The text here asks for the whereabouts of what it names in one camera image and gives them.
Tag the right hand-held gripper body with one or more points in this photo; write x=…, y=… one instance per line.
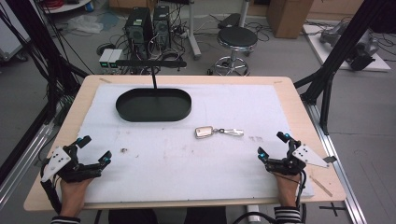
x=289, y=165

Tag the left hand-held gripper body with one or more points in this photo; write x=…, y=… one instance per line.
x=58, y=159

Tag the black oval tray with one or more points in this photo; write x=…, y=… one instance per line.
x=154, y=107

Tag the person's right hand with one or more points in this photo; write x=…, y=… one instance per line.
x=288, y=189

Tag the person's left hand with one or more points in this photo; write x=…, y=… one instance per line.
x=74, y=196

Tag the thin wooden stick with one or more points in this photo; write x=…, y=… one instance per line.
x=321, y=186

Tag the white table leg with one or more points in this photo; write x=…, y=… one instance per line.
x=253, y=213

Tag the person's dark legs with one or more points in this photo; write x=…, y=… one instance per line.
x=134, y=216

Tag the white foam mat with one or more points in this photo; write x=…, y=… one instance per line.
x=174, y=174

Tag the white power supply box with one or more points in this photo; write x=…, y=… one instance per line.
x=115, y=57
x=105, y=57

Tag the white floor board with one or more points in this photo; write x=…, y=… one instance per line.
x=327, y=54

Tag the black round stool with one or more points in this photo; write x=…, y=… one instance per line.
x=237, y=38

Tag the clear plastic bag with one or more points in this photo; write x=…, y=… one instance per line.
x=84, y=24

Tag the brown cardboard box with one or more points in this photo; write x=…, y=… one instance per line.
x=288, y=17

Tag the large black computer tower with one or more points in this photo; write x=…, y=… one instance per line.
x=138, y=31

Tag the white desk leg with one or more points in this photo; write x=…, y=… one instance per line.
x=193, y=34

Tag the slim black computer tower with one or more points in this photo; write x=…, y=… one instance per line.
x=162, y=26

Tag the aluminium rail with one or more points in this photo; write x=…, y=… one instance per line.
x=21, y=168
x=339, y=174

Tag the black camera stand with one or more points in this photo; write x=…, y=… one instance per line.
x=151, y=63

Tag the black metal frame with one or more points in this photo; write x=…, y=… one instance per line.
x=339, y=46
x=31, y=34

